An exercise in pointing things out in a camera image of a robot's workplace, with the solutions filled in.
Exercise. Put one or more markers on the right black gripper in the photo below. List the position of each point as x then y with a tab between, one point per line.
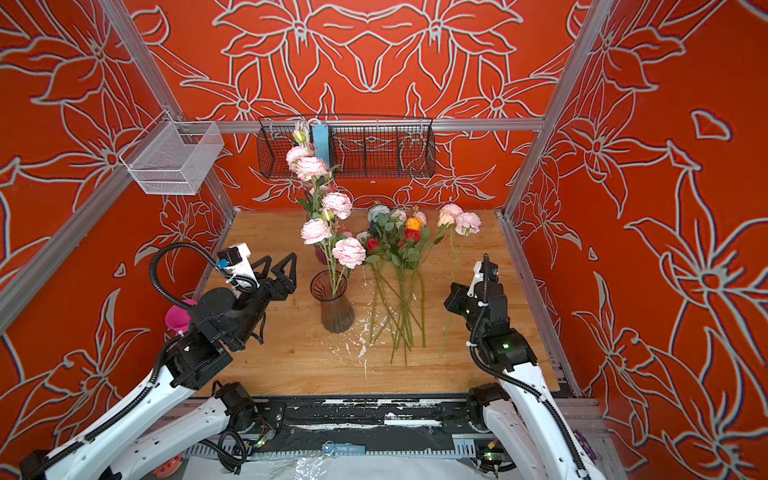
483	294

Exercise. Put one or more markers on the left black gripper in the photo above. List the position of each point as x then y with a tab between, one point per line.
264	285

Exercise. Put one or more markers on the brown glass vase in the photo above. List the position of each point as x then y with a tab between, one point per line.
337	313

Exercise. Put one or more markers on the pink peony stem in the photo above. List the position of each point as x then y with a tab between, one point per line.
343	253

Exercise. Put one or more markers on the pink carnation stem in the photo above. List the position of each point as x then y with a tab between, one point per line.
335	207

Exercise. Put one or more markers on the pale pink flower stem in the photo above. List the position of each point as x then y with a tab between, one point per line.
459	225

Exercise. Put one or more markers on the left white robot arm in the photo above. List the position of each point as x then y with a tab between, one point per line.
121	444

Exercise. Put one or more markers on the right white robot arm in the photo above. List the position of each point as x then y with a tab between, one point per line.
518	409

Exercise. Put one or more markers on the purple glass vase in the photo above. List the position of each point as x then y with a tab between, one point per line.
320	253

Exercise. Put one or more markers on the pink plastic cup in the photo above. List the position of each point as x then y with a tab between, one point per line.
177	319

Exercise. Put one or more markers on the mixed flower bunch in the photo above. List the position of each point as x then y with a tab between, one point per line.
396	242

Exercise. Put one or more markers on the light blue box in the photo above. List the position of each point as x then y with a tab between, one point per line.
321	142

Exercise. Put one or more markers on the clear plastic bin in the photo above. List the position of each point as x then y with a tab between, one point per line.
170	157

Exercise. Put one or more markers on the red plastic wheel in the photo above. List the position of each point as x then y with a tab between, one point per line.
169	468

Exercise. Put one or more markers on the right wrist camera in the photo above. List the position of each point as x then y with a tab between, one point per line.
485	275

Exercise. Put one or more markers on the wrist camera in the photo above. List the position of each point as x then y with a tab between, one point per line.
233	263
485	275

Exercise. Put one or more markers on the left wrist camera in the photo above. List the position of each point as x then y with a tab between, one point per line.
233	263

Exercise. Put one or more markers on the black wire basket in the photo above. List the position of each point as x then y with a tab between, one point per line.
361	146

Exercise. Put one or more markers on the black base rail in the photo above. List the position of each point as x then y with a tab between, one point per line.
429	425

